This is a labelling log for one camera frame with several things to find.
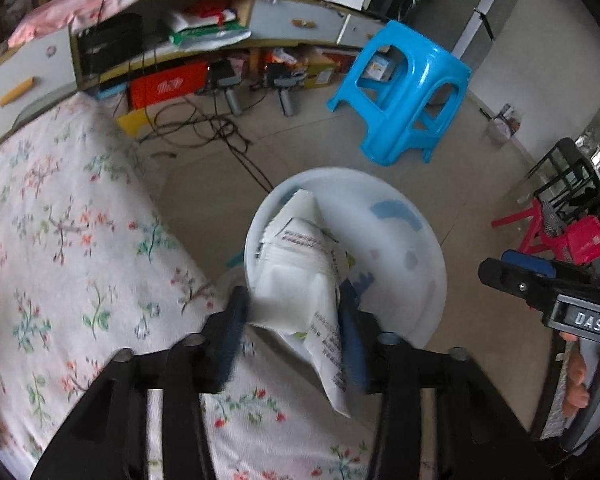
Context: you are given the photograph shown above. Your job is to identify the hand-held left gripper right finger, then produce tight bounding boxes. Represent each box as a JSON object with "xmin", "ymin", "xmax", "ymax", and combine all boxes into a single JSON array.
[{"xmin": 337, "ymin": 280, "xmax": 553, "ymax": 480}]

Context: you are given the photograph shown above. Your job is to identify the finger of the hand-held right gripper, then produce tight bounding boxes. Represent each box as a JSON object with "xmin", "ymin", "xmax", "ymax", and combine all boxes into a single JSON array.
[
  {"xmin": 478, "ymin": 257, "xmax": 563, "ymax": 312},
  {"xmin": 500, "ymin": 249, "xmax": 558, "ymax": 279}
]

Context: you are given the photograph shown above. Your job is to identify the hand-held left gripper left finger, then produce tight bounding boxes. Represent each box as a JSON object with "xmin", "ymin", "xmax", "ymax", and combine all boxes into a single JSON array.
[{"xmin": 30, "ymin": 286, "xmax": 253, "ymax": 480}]

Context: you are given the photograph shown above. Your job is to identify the white plastic basin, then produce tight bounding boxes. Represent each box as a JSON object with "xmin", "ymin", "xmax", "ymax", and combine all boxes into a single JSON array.
[{"xmin": 243, "ymin": 167, "xmax": 448, "ymax": 356}]

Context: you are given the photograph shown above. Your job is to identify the white plastic wrapper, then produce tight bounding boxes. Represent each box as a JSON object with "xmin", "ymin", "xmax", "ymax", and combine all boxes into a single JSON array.
[{"xmin": 252, "ymin": 189, "xmax": 353, "ymax": 418}]

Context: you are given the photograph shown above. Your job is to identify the person's right hand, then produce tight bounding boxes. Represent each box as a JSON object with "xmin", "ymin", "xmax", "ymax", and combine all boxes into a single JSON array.
[{"xmin": 560, "ymin": 332, "xmax": 600, "ymax": 416}]

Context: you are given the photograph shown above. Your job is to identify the pink plastic stool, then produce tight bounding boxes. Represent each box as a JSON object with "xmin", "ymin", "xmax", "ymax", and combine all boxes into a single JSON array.
[{"xmin": 491, "ymin": 197, "xmax": 571, "ymax": 261}]

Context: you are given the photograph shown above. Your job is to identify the red bag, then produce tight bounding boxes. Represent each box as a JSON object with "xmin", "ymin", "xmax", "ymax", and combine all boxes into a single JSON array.
[{"xmin": 565, "ymin": 215, "xmax": 600, "ymax": 266}]

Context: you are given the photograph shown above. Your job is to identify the black metal rack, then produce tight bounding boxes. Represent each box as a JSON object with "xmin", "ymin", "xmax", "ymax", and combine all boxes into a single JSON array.
[{"xmin": 522, "ymin": 137, "xmax": 600, "ymax": 221}]

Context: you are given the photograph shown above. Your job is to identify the small printed packet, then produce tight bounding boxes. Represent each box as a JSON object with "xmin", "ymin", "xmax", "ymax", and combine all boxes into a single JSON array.
[{"xmin": 487, "ymin": 104, "xmax": 523, "ymax": 143}]

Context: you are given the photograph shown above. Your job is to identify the floral tablecloth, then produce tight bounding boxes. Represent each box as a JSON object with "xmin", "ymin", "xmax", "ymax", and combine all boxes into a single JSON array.
[{"xmin": 0, "ymin": 91, "xmax": 381, "ymax": 480}]

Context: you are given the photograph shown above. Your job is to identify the blue plastic stool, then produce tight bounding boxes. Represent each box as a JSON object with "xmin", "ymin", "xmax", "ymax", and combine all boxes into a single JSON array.
[{"xmin": 327, "ymin": 20, "xmax": 473, "ymax": 167}]

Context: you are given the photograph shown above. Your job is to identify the yellow card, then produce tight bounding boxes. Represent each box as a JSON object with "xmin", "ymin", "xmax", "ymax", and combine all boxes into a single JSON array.
[{"xmin": 116, "ymin": 109, "xmax": 151, "ymax": 136}]

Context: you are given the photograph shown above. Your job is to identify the red cardboard box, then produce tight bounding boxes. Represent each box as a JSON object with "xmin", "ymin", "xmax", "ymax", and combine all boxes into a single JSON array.
[{"xmin": 129, "ymin": 60, "xmax": 210, "ymax": 110}]

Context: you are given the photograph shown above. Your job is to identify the orange cardboard box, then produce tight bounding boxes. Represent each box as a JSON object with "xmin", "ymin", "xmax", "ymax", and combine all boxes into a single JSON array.
[{"xmin": 300, "ymin": 47, "xmax": 361, "ymax": 88}]

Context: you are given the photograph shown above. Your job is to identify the green and white plastic bag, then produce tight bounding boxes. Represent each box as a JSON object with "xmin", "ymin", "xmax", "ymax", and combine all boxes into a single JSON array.
[{"xmin": 167, "ymin": 25, "xmax": 253, "ymax": 46}]

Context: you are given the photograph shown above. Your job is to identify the black electronic box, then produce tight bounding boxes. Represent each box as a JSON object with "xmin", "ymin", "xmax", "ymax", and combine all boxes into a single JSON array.
[{"xmin": 75, "ymin": 12, "xmax": 145, "ymax": 77}]

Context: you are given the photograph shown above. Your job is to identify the wooden cabinet with grey drawers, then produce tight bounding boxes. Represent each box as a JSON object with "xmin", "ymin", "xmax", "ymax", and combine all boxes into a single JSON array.
[{"xmin": 0, "ymin": 0, "xmax": 396, "ymax": 156}]

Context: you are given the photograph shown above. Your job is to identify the pink cloth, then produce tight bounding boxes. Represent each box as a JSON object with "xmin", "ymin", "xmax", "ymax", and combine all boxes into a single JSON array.
[{"xmin": 7, "ymin": 0, "xmax": 281, "ymax": 48}]

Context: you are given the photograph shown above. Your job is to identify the black cables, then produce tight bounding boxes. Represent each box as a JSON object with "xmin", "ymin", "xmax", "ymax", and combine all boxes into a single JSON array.
[{"xmin": 115, "ymin": 95, "xmax": 276, "ymax": 193}]

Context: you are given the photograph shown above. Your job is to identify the grey handled device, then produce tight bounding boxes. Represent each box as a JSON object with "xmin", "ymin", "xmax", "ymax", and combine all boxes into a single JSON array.
[
  {"xmin": 197, "ymin": 60, "xmax": 246, "ymax": 116},
  {"xmin": 252, "ymin": 67, "xmax": 306, "ymax": 117}
]

